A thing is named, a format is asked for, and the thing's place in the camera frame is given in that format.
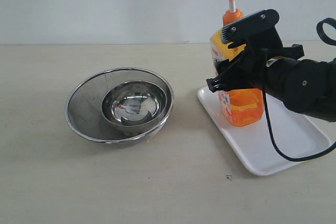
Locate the small steel inner bowl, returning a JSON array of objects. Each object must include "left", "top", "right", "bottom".
[{"left": 101, "top": 80, "right": 167, "bottom": 133}]

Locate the steel mesh strainer basket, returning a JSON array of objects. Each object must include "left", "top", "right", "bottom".
[{"left": 65, "top": 67, "right": 174, "bottom": 144}]

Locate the white rectangular plastic tray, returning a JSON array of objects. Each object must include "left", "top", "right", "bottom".
[{"left": 197, "top": 87, "right": 333, "bottom": 176}]

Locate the black right camera cable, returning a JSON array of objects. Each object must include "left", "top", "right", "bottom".
[{"left": 259, "top": 17, "right": 336, "bottom": 162}]

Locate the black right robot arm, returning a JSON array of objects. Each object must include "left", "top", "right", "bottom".
[{"left": 207, "top": 28, "right": 335, "bottom": 122}]

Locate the orange pump soap bottle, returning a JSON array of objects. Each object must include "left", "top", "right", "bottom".
[{"left": 210, "top": 0, "right": 264, "bottom": 127}]

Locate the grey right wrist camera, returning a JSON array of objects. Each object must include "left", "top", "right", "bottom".
[{"left": 221, "top": 9, "right": 280, "bottom": 44}]

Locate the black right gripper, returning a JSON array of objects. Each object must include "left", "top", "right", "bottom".
[{"left": 206, "top": 28, "right": 305, "bottom": 94}]

